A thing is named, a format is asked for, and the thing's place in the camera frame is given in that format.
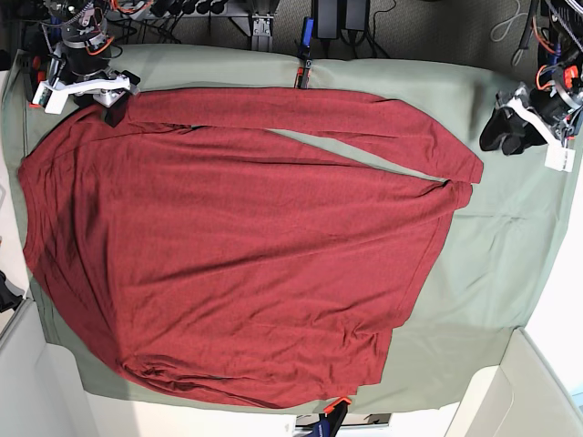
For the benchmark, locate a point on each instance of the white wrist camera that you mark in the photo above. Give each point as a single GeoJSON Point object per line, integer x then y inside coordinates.
{"type": "Point", "coordinates": [560, 158]}
{"type": "Point", "coordinates": [51, 98]}

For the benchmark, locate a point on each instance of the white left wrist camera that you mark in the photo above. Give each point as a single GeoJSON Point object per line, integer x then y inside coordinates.
{"type": "Point", "coordinates": [560, 158]}

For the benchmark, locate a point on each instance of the red long-sleeve T-shirt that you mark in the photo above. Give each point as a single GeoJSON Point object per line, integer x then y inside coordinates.
{"type": "Point", "coordinates": [244, 247]}

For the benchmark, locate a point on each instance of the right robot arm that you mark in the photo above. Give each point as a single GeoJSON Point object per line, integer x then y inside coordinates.
{"type": "Point", "coordinates": [79, 55]}

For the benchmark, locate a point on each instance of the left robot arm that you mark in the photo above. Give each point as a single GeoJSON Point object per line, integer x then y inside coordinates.
{"type": "Point", "coordinates": [556, 26]}

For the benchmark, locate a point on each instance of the black power bricks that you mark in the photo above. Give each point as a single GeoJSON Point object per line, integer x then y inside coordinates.
{"type": "Point", "coordinates": [330, 17]}

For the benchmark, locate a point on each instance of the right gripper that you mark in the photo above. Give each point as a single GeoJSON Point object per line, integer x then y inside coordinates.
{"type": "Point", "coordinates": [110, 89]}

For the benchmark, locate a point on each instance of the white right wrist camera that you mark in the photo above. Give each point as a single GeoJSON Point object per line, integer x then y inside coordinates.
{"type": "Point", "coordinates": [51, 98]}

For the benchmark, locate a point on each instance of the orange black bottom clamp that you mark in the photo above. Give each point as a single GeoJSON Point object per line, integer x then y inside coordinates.
{"type": "Point", "coordinates": [331, 420]}

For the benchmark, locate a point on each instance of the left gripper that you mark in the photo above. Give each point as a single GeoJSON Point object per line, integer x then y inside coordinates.
{"type": "Point", "coordinates": [554, 112]}

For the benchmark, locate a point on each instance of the white power strip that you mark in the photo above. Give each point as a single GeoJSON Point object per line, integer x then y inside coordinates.
{"type": "Point", "coordinates": [176, 7]}

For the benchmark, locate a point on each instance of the blue black top clamp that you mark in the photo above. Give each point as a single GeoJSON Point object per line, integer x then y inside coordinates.
{"type": "Point", "coordinates": [304, 54]}

